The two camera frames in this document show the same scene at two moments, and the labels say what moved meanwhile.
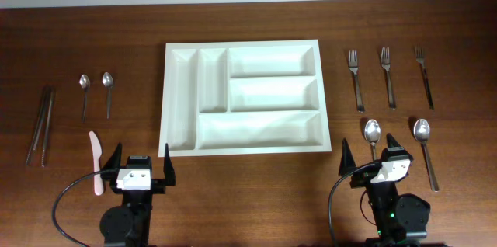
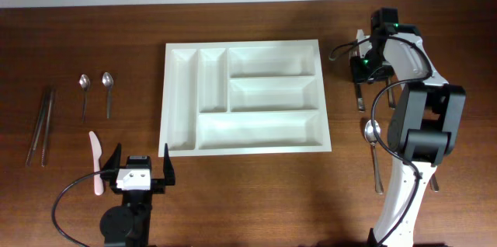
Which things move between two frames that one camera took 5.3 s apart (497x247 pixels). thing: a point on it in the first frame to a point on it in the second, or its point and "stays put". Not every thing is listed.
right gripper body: [358, 175] to [373, 74]
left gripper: [160, 182] stays put
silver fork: [352, 59] stays put
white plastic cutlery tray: [243, 98] stays put
